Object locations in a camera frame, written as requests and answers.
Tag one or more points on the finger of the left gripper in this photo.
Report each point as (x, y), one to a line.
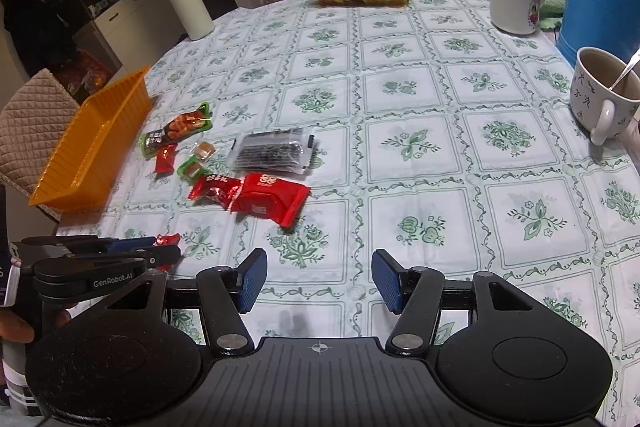
(91, 243)
(83, 267)

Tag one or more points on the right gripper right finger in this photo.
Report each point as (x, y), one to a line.
(414, 295)

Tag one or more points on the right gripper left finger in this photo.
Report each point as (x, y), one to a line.
(225, 294)

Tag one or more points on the green brown candy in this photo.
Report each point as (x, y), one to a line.
(191, 169)

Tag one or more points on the small red candy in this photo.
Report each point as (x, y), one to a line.
(165, 160)

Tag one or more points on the large red snack pack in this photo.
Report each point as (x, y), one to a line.
(268, 197)

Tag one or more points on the clear brown candy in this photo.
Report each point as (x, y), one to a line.
(203, 150)

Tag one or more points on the green orange snack packet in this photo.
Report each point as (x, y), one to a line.
(179, 128)

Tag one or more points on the black seed snack packet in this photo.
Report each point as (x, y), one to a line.
(284, 151)

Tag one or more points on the red snack packet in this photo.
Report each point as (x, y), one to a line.
(216, 188)

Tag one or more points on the person left hand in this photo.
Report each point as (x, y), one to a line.
(15, 329)

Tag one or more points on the orange plastic basket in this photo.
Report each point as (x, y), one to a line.
(84, 166)

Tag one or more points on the quilted chair left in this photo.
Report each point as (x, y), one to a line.
(32, 123)

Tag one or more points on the floral green white tablecloth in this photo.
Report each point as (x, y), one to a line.
(439, 139)

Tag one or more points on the white cabinet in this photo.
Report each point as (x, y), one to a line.
(139, 32)

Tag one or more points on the white thermos bottle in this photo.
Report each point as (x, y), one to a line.
(194, 17)

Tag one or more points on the patterned cup with spoon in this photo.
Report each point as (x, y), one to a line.
(603, 111)

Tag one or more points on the white mug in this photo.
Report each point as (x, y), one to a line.
(517, 17)

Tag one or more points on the metal spoon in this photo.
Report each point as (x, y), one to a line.
(634, 60)

